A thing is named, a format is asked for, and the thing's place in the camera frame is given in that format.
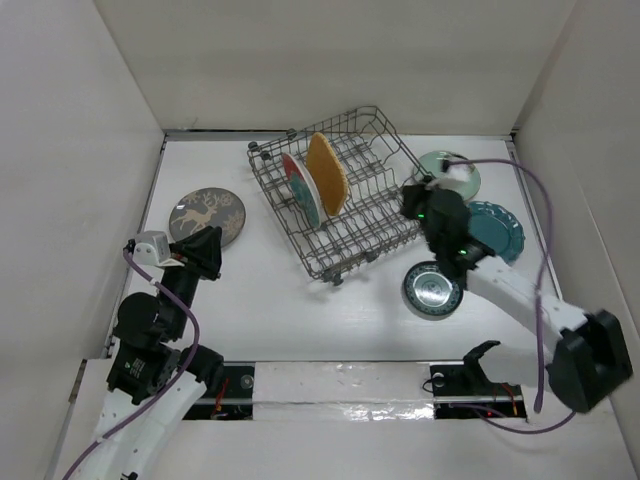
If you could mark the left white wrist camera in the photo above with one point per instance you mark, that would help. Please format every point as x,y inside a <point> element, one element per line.
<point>151,248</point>

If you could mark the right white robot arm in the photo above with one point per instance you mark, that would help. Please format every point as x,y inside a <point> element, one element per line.
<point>580,357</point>

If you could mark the grey wire dish rack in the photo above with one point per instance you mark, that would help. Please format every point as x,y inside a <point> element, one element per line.
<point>378,163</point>

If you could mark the small blue patterned plate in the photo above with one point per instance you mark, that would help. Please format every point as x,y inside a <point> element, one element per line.
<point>429,292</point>

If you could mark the grey plate with deer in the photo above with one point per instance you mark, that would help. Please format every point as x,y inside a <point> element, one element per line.
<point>215,207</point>

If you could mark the square woven bamboo plate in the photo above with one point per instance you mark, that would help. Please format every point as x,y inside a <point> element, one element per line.
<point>327,173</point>

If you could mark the mint green floral plate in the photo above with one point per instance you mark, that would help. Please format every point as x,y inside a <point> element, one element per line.
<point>426,166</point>

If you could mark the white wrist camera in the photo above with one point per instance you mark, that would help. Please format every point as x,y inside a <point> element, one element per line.
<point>450,175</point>
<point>151,248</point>

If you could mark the teal scalloped plate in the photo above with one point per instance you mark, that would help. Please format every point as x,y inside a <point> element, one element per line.
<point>498,228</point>

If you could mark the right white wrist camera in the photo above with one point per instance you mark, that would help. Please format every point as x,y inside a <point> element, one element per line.
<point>450,175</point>

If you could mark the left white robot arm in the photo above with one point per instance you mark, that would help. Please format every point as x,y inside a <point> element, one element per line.
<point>160,368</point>

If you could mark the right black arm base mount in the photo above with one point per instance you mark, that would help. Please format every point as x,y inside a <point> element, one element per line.
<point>461,390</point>

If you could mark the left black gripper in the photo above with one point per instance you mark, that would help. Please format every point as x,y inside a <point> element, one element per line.
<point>200,251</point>

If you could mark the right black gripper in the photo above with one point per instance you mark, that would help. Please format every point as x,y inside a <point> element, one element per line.
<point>412,195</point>

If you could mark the red plate with teal flower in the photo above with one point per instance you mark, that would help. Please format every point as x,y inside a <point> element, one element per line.
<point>303,188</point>

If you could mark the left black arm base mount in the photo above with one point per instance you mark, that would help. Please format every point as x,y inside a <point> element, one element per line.
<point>231,400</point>

